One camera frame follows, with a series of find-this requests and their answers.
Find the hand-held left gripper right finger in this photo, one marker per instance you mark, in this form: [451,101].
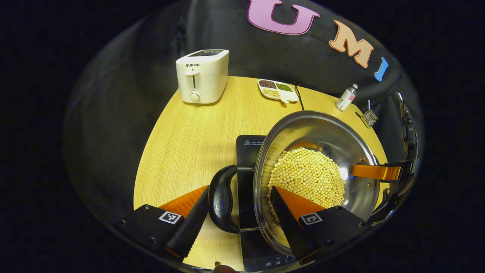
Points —
[291,231]

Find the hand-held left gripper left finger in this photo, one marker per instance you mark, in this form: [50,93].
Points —
[189,227]

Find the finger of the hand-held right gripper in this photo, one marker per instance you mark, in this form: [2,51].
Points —
[371,171]

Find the pile of yellow soybeans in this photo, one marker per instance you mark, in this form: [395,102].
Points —
[307,174]

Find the stainless steel pot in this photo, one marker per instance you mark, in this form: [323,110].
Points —
[314,129]

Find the black induction cooktop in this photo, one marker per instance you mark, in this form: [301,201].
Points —
[250,151]

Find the clear faceted glass cup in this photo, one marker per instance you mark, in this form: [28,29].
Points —
[369,119]

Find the clear bottle with pink label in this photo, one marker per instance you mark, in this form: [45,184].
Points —
[345,99]

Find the white divided bean dish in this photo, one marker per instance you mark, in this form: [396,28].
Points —
[276,91]

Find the cream white toaster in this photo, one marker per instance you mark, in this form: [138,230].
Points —
[202,79]

